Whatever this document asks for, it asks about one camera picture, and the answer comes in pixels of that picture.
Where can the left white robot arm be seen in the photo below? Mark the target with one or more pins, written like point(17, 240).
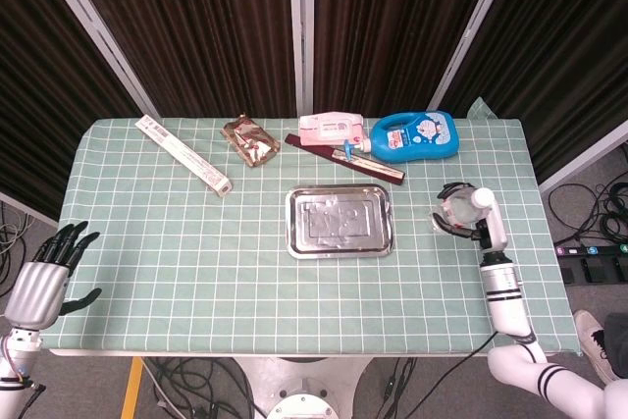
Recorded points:
point(15, 380)

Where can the dark trouser leg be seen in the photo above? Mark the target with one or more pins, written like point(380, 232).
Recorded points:
point(617, 340)

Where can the pink wet wipes pack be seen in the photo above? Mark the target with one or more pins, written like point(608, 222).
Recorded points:
point(329, 128)

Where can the shiny metal tray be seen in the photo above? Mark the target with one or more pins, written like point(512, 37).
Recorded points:
point(338, 223)

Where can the beige sneaker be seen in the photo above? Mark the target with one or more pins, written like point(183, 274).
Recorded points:
point(591, 340)

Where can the gold foil snack packet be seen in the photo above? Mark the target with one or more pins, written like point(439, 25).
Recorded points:
point(250, 141)

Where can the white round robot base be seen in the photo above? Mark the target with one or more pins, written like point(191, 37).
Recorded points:
point(299, 389)

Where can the long white printed box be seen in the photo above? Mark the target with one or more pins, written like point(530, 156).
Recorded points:
point(186, 156)

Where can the long dark red box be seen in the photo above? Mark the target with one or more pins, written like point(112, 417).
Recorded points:
point(382, 171)

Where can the green checked tablecloth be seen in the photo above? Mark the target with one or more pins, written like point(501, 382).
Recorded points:
point(196, 267)

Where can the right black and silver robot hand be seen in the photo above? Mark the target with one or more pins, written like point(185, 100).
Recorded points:
point(496, 227)

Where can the clear plastic water bottle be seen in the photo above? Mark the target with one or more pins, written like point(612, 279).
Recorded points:
point(463, 210)

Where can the dark brown curtained partition panel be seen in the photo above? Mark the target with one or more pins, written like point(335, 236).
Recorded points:
point(196, 31)
point(392, 31)
point(554, 61)
point(44, 110)

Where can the blue cartoon detergent bottle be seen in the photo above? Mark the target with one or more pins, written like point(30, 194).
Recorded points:
point(417, 137)

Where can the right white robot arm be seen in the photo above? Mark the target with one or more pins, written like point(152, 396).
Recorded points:
point(505, 301)

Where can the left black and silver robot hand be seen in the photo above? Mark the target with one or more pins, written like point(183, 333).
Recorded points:
point(36, 291)

